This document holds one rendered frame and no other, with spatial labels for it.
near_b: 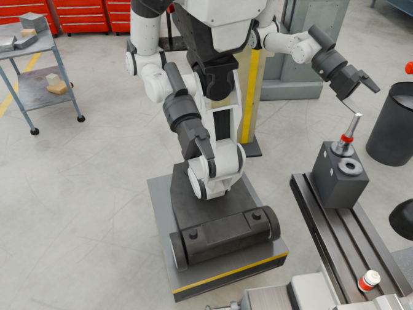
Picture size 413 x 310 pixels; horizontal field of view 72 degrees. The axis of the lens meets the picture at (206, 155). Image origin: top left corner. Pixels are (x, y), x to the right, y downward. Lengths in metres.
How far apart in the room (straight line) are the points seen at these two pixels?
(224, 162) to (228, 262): 0.67
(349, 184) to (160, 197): 1.17
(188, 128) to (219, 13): 0.37
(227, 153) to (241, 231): 0.51
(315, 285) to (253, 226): 0.45
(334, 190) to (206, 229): 0.67
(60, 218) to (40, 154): 0.84
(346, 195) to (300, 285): 0.39
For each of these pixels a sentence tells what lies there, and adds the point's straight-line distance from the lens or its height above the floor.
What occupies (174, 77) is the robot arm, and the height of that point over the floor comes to 1.55.
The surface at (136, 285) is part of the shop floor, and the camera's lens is 2.10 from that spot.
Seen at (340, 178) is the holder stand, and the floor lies 1.10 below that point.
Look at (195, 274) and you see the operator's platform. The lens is 1.64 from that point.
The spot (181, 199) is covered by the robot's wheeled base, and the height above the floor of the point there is 0.57.
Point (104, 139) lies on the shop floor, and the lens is 3.06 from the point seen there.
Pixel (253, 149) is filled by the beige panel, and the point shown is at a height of 0.03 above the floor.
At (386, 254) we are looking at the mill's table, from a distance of 1.30.
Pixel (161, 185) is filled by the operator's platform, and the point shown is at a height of 0.40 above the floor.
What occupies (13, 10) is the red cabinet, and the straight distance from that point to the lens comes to 5.51.
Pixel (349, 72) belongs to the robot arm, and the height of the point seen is 1.48.
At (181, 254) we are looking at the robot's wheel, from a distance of 1.49.
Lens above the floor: 1.92
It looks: 45 degrees down
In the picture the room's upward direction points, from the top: straight up
